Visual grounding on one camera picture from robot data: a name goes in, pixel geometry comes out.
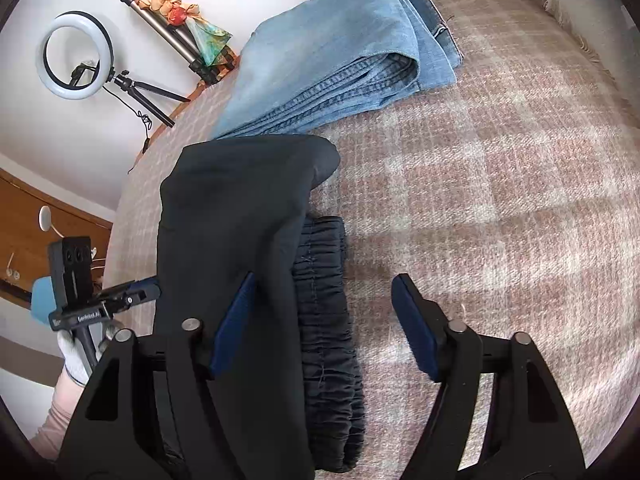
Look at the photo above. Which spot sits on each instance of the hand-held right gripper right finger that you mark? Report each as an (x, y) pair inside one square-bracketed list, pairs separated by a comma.
[(415, 325)]

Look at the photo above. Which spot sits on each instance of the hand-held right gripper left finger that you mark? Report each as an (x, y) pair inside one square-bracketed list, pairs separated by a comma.
[(232, 325)]

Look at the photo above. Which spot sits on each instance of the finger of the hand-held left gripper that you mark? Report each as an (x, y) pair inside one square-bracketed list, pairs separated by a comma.
[(137, 294)]

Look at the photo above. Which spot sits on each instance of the black pants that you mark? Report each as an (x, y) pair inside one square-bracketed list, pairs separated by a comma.
[(235, 210)]

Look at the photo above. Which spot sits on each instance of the person's left forearm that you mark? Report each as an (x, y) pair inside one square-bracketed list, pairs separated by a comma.
[(57, 415)]

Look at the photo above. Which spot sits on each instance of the person's left hand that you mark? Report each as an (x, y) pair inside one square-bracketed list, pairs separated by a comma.
[(70, 355)]

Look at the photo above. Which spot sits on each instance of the light blue object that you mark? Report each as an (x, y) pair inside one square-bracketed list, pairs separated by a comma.
[(41, 302)]

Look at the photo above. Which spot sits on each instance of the white round knob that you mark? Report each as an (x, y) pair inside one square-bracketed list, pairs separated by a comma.
[(44, 219)]

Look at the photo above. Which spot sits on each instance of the wooden furniture panel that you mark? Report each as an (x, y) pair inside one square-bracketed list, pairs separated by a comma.
[(30, 200)]

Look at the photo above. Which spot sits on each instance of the pink plaid blanket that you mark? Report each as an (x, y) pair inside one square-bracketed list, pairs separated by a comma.
[(475, 160)]

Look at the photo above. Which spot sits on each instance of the small black tripod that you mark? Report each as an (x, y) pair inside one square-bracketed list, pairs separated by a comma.
[(145, 91)]

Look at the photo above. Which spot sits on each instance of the folded metal tripod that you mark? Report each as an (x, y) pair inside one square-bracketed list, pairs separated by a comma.
[(170, 35)]

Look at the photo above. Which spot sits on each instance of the folded blue jeans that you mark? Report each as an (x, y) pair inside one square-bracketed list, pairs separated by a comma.
[(325, 45)]

